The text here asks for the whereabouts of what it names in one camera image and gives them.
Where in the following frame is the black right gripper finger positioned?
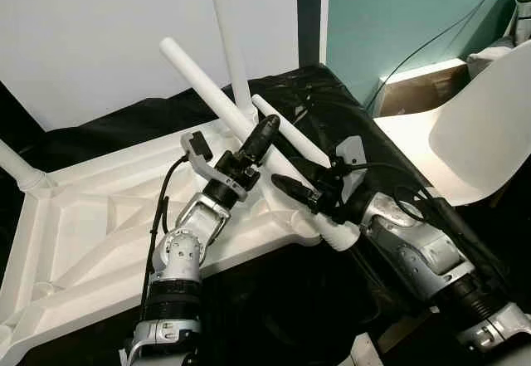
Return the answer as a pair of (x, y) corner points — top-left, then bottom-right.
(271, 174), (321, 212)

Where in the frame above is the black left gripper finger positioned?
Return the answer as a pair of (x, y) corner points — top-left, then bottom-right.
(239, 115), (282, 165)

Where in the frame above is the white plastic table leg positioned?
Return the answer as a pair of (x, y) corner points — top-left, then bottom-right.
(0, 138), (56, 198)
(158, 37), (363, 252)
(205, 0), (259, 124)
(251, 94), (334, 169)

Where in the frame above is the white plastic table top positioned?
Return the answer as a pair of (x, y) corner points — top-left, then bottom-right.
(0, 117), (326, 352)

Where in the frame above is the black plastic sheet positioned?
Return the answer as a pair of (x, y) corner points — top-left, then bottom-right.
(0, 64), (531, 366)

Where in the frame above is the brown cardboard box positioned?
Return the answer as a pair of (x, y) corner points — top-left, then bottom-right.
(378, 57), (470, 120)

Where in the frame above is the white plastic chair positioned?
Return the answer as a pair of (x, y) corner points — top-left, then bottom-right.
(373, 39), (531, 209)

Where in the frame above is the grey cushion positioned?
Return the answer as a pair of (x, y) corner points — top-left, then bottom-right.
(467, 45), (517, 68)

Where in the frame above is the silver grey standing robot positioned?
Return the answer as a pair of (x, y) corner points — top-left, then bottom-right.
(514, 0), (531, 45)

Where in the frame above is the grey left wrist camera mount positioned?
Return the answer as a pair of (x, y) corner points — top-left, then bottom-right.
(180, 130), (246, 203)

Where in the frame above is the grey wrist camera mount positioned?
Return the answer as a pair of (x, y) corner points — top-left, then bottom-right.
(335, 135), (368, 194)
(180, 130), (246, 203)

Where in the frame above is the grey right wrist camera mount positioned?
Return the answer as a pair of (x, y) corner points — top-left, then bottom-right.
(335, 135), (368, 194)

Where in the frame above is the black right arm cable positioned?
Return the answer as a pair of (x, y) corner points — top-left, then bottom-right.
(347, 162), (455, 227)

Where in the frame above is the thin black wall cable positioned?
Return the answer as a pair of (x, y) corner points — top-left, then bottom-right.
(365, 0), (517, 115)

